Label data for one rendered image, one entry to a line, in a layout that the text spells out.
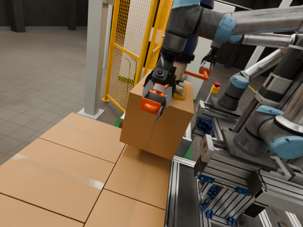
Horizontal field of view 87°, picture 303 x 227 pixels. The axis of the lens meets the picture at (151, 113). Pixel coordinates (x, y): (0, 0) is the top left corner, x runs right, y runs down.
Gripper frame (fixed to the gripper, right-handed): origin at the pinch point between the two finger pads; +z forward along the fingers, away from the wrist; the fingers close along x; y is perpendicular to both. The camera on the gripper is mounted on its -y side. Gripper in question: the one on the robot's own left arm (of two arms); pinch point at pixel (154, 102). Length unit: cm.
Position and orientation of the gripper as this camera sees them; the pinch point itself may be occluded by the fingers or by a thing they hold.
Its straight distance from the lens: 62.2
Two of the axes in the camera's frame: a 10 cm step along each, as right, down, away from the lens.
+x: -9.4, -3.3, 0.7
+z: -2.6, 8.3, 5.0
